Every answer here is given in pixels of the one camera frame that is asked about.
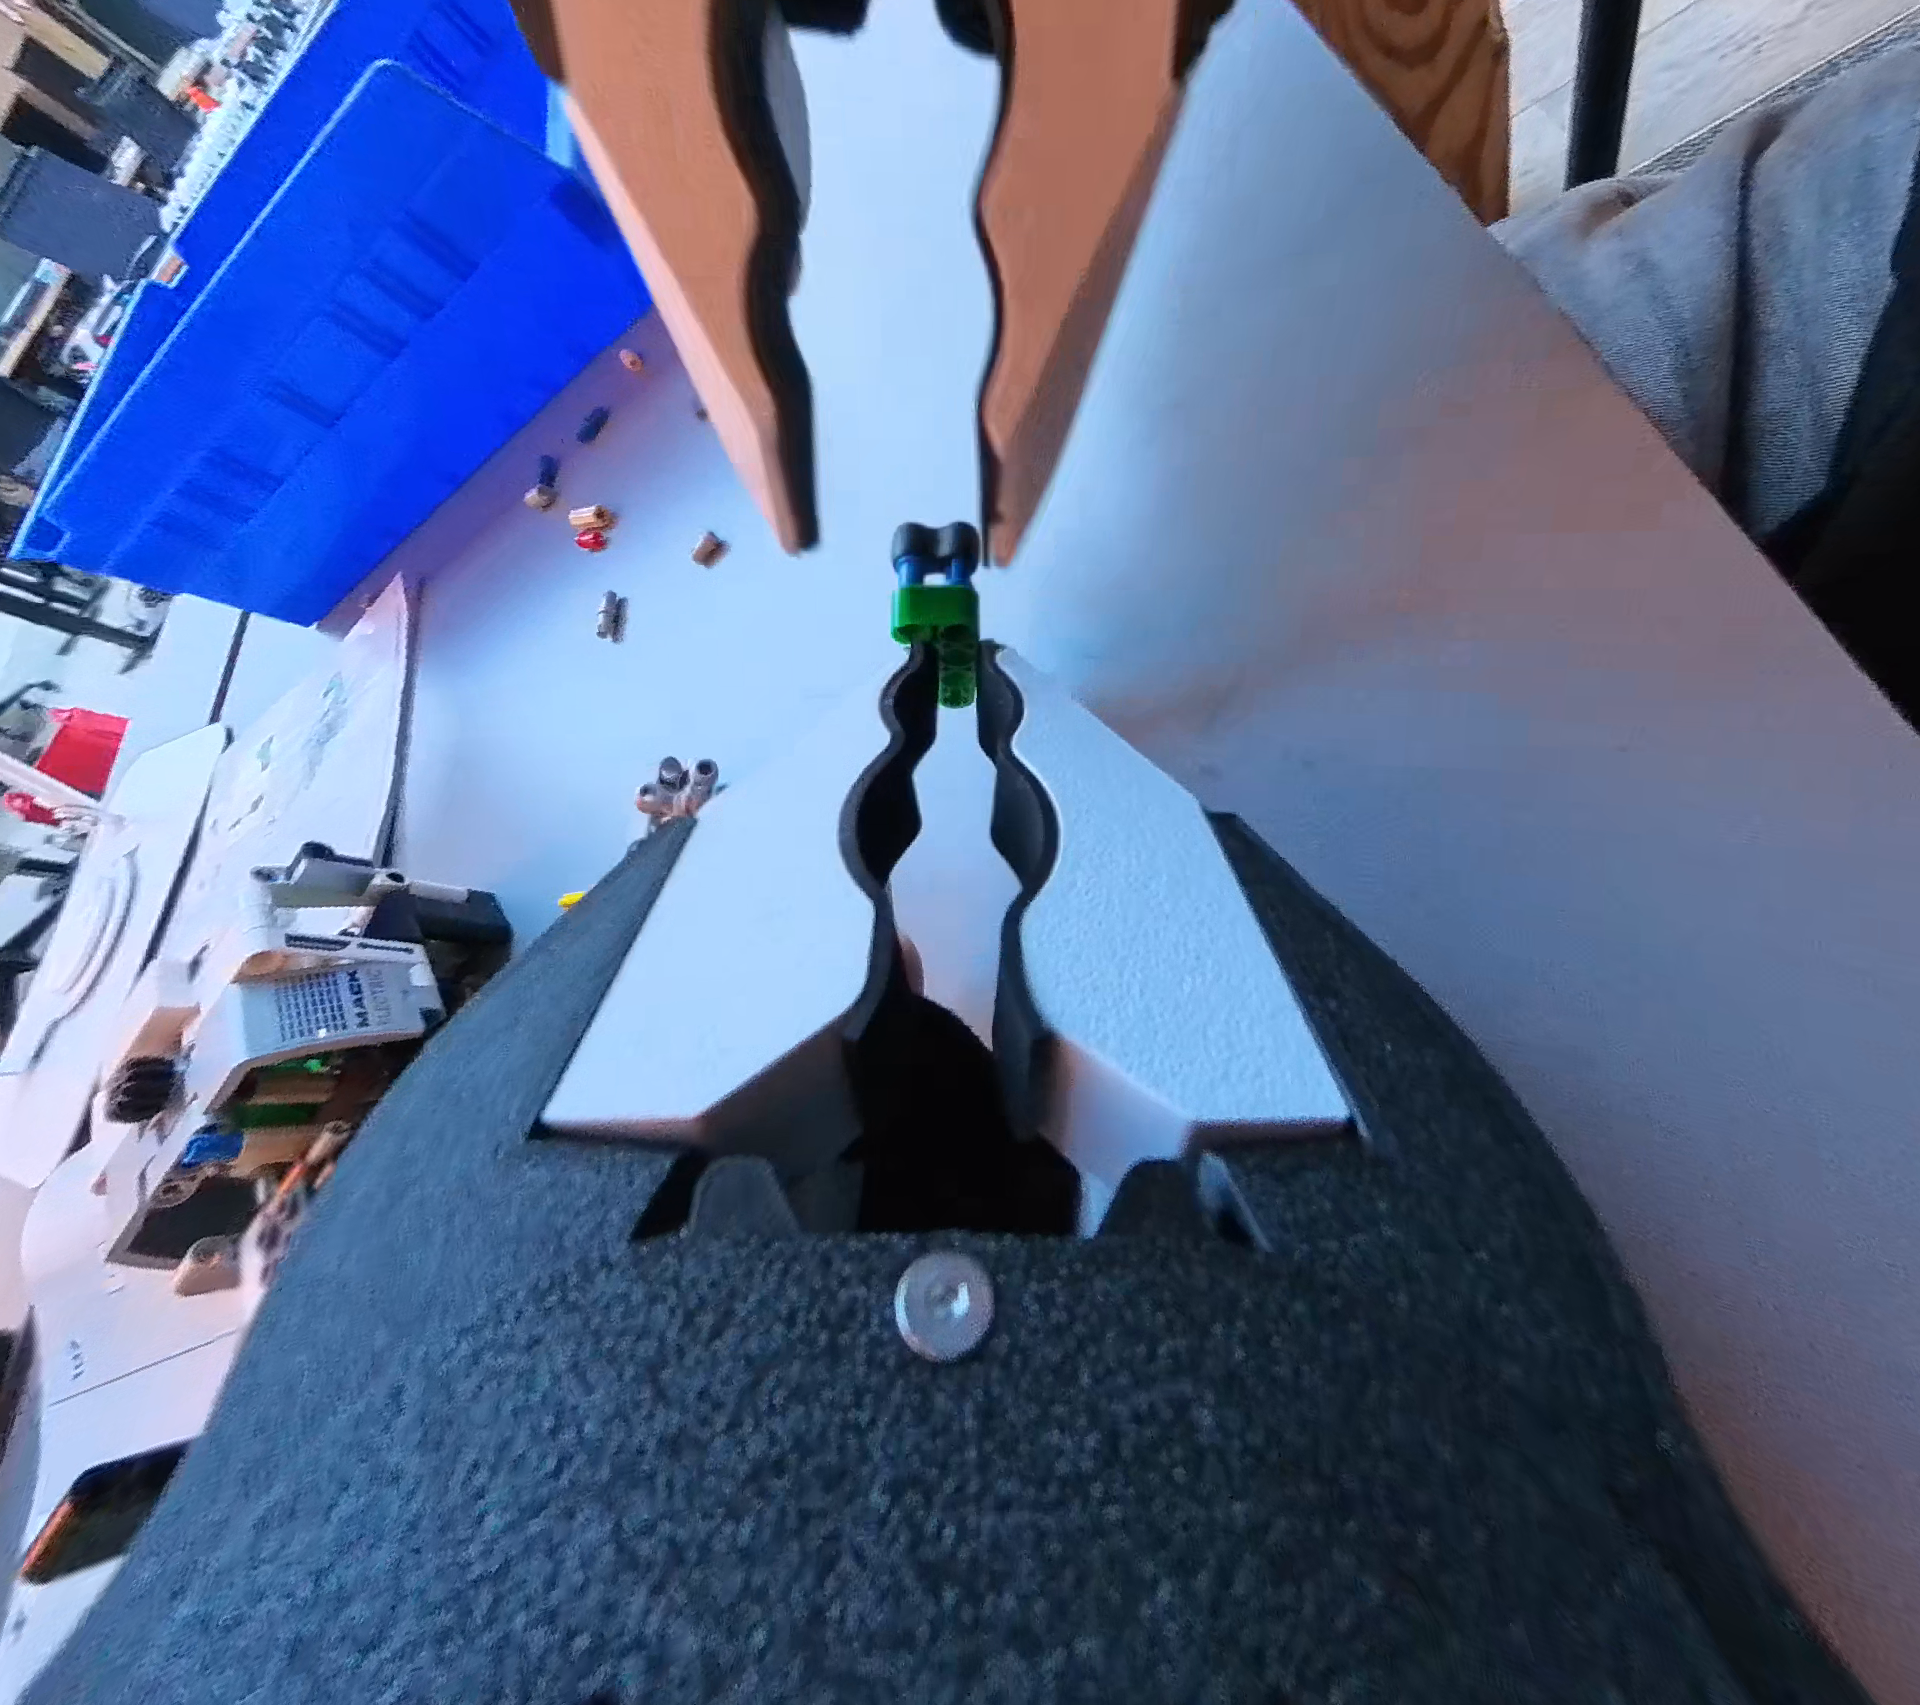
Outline person's grey trousers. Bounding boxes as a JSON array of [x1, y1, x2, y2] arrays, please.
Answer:
[[1491, 45, 1920, 535]]

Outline wooden pillar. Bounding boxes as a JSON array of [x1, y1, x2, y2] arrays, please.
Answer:
[[1243, 0, 1513, 224]]

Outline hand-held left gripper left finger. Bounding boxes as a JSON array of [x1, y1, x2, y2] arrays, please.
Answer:
[[533, 647, 917, 1231]]

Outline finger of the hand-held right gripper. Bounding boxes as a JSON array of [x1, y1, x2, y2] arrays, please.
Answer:
[[415, 0, 821, 556], [936, 0, 1302, 566]]

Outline red toolbox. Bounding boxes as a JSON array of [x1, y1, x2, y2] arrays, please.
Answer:
[[29, 707, 133, 798]]

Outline lego instruction booklet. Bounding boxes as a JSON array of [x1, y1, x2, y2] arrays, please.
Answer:
[[0, 573, 426, 1467]]

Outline dark flat device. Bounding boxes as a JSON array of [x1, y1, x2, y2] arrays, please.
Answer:
[[14, 1442, 190, 1587]]

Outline scattered loose lego pieces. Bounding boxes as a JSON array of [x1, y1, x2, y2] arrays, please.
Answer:
[[515, 341, 737, 824]]

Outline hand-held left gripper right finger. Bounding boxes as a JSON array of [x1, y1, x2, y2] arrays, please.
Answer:
[[973, 650, 1354, 1231]]

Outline blue plastic bin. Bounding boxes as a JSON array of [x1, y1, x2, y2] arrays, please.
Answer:
[[149, 0, 558, 281], [5, 61, 650, 626]]

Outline partly built lego truck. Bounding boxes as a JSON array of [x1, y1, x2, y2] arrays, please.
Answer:
[[90, 843, 519, 1286]]

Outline green lego beam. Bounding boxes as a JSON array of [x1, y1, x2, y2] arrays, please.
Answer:
[[888, 585, 983, 709]]

